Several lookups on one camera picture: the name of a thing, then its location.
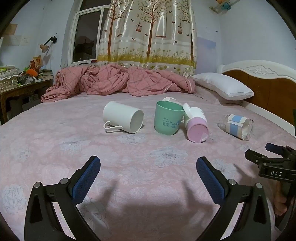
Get carved wooden desk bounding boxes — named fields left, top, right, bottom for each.
left=0, top=79, right=54, bottom=126

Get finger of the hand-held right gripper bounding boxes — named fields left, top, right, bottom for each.
left=265, top=143, right=285, bottom=155
left=245, top=149, right=267, bottom=165

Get green plastic cup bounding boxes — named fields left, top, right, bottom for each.
left=154, top=101, right=185, bottom=135

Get pink and white cup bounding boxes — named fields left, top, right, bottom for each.
left=182, top=103, right=209, bottom=142

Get large white wall paper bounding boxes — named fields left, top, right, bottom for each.
left=0, top=35, right=20, bottom=47

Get small white pink cup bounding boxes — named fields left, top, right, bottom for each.
left=162, top=97, right=184, bottom=107

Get tree print curtain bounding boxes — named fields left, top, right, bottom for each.
left=97, top=0, right=197, bottom=78

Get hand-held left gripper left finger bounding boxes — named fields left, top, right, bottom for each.
left=24, top=155, right=101, bottom=241

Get person's right hand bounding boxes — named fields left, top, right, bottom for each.
left=273, top=183, right=288, bottom=216

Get brown wall paper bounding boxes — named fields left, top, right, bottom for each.
left=3, top=23, right=18, bottom=37

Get pink checked quilt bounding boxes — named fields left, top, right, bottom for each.
left=41, top=64, right=196, bottom=103

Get black bag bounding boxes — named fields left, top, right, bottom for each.
left=17, top=74, right=38, bottom=86

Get floral pink bed sheet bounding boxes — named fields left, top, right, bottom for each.
left=0, top=89, right=296, bottom=241

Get white pillow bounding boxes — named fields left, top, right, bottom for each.
left=191, top=72, right=255, bottom=101

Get white and wooden headboard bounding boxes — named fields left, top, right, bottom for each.
left=216, top=60, right=296, bottom=130

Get wall shelf with items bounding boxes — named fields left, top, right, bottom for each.
left=209, top=0, right=232, bottom=15

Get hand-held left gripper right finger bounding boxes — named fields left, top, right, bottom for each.
left=196, top=157, right=272, bottom=241

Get tall stack of papers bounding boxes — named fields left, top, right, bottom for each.
left=0, top=66, right=21, bottom=93

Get white framed window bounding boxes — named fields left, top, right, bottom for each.
left=69, top=4, right=110, bottom=66

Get low stack of books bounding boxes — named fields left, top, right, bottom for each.
left=37, top=69, right=54, bottom=82

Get orange and red packets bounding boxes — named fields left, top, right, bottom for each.
left=24, top=55, right=44, bottom=76

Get white cup with handle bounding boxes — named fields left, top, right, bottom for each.
left=102, top=101, right=144, bottom=134

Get clear cup with blue band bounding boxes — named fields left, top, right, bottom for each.
left=218, top=114, right=254, bottom=141

